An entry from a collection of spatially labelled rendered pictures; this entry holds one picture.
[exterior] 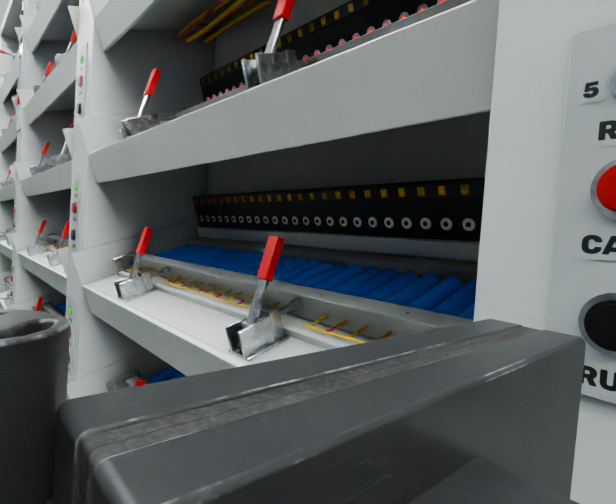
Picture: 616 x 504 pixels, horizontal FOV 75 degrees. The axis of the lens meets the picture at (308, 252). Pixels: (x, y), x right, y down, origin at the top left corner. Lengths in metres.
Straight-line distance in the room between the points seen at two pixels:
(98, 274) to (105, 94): 0.28
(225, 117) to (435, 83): 0.18
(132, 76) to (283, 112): 0.49
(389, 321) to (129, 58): 0.61
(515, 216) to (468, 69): 0.07
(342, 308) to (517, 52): 0.20
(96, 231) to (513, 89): 0.62
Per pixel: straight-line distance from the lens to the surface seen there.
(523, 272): 0.17
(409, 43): 0.22
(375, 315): 0.29
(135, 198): 0.72
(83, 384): 0.74
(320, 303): 0.33
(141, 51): 0.77
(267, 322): 0.31
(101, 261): 0.70
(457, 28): 0.21
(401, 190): 0.39
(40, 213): 1.40
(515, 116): 0.18
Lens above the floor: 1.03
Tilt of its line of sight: 2 degrees down
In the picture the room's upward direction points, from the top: 4 degrees clockwise
